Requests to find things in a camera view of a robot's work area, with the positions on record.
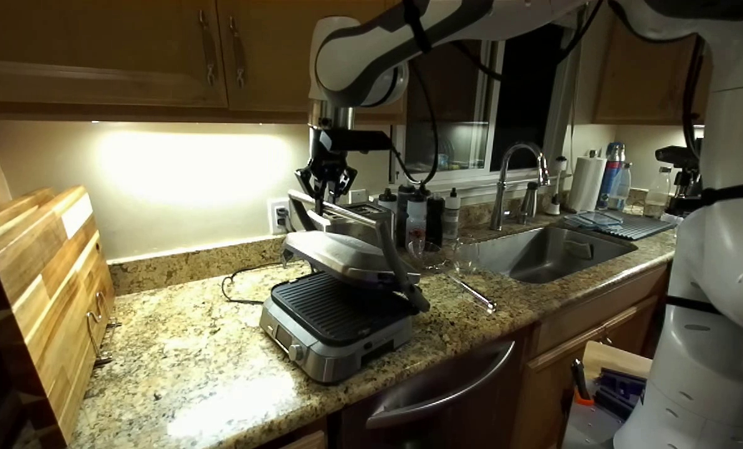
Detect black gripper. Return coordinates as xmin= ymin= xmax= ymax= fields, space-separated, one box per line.
xmin=294 ymin=122 xmax=358 ymax=217

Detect silver sandwich maker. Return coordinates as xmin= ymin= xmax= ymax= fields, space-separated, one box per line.
xmin=256 ymin=188 xmax=432 ymax=386

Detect open box of tools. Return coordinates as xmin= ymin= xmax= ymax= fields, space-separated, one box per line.
xmin=566 ymin=340 xmax=658 ymax=449

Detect black sports bottle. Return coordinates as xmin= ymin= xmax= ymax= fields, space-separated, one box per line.
xmin=420 ymin=192 xmax=445 ymax=251

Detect clear wine glass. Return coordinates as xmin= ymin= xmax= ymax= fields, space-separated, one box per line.
xmin=418 ymin=243 xmax=460 ymax=279

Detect white labelled bottle black cap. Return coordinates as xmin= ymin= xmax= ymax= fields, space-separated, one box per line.
xmin=443 ymin=185 xmax=465 ymax=244

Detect kitchen window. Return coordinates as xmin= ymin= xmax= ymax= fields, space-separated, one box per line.
xmin=392 ymin=36 xmax=575 ymax=185

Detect chrome kitchen faucet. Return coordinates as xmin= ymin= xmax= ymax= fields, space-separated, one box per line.
xmin=489 ymin=140 xmax=552 ymax=235

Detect stainless steel sink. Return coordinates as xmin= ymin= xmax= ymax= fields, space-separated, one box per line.
xmin=457 ymin=219 xmax=640 ymax=288

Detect soap dispenser bottle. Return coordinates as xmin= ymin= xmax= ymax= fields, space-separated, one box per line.
xmin=543 ymin=155 xmax=571 ymax=217

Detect white paper towel roll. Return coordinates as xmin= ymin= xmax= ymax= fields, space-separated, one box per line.
xmin=567 ymin=153 xmax=609 ymax=217

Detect bottles beside sink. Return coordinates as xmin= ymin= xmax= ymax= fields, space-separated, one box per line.
xmin=597 ymin=140 xmax=632 ymax=213

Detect chequered wooden cutting board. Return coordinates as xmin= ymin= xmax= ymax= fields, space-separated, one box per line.
xmin=0 ymin=185 xmax=116 ymax=447

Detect wooden sink base cabinet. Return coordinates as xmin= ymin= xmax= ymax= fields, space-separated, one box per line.
xmin=511 ymin=261 xmax=675 ymax=449

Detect grey dish drying mat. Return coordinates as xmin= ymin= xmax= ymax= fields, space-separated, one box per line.
xmin=566 ymin=208 xmax=681 ymax=244

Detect wooden corner upper cabinet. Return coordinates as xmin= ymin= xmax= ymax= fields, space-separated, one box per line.
xmin=590 ymin=14 xmax=711 ymax=128

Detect white wall outlet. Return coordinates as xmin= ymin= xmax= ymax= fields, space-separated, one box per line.
xmin=267 ymin=198 xmax=294 ymax=238

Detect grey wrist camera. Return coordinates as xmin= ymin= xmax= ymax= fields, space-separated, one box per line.
xmin=334 ymin=125 xmax=395 ymax=155

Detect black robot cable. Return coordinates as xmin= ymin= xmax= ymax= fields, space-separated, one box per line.
xmin=398 ymin=0 xmax=442 ymax=192

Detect metal cabinet door handle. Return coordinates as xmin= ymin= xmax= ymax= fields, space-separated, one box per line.
xmin=196 ymin=8 xmax=221 ymax=84
xmin=226 ymin=13 xmax=252 ymax=89

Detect dishwasher with curved silver handle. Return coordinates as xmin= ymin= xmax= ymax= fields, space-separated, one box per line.
xmin=334 ymin=329 xmax=534 ymax=449

